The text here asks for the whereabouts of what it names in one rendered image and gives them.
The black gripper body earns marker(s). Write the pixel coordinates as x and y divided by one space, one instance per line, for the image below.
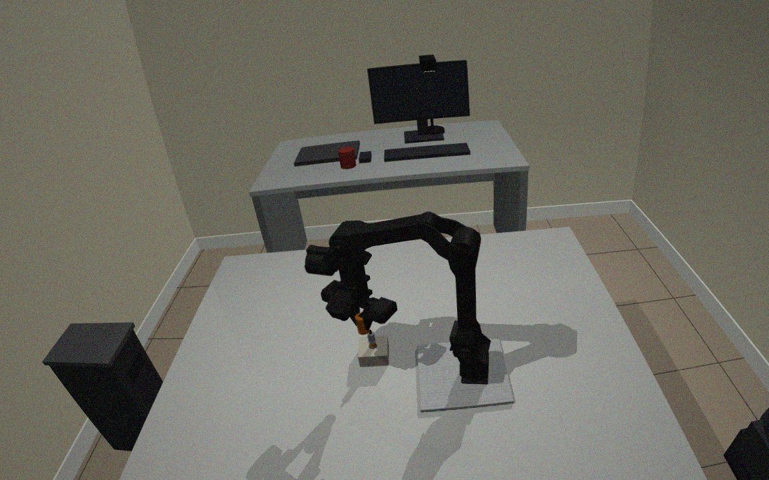
379 310

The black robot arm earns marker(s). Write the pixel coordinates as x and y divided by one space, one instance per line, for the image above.
346 253

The beige square block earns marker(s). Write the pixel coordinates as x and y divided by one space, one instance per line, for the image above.
377 356

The orange cylinder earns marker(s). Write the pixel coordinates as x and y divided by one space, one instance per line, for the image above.
360 325

